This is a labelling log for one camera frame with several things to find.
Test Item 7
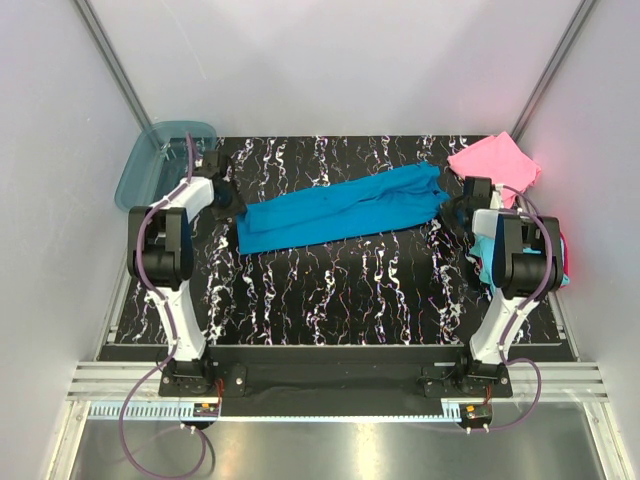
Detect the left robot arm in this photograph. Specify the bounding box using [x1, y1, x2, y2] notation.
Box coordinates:
[127, 150, 247, 396]

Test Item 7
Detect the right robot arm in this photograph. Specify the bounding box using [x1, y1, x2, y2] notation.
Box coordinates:
[441, 176, 565, 397]

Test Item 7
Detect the pink folded t-shirt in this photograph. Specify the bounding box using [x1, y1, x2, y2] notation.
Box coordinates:
[448, 132, 542, 208]

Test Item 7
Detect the light blue folded t-shirt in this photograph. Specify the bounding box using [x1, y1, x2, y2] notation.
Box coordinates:
[470, 235, 570, 294]

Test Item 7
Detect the teal plastic bin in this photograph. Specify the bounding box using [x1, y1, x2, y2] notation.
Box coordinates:
[114, 121, 217, 213]

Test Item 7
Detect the magenta folded t-shirt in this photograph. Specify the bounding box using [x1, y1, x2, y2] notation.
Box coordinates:
[560, 231, 570, 277]

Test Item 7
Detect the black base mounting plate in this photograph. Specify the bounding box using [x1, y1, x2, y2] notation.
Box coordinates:
[160, 345, 513, 419]

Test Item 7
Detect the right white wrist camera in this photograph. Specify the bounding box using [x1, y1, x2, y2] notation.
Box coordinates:
[490, 184, 505, 210]

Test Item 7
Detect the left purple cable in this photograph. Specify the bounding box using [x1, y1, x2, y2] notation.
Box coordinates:
[119, 130, 216, 476]

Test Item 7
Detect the left corner frame post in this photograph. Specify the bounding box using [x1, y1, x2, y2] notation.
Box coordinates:
[71, 0, 152, 130]

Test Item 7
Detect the corner frame post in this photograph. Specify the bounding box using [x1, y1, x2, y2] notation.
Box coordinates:
[71, 0, 152, 130]
[510, 0, 599, 143]

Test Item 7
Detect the right corner frame post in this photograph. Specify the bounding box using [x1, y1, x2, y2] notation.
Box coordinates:
[510, 0, 599, 143]

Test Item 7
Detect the slotted cable duct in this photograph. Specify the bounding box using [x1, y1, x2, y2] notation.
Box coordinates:
[88, 398, 494, 422]

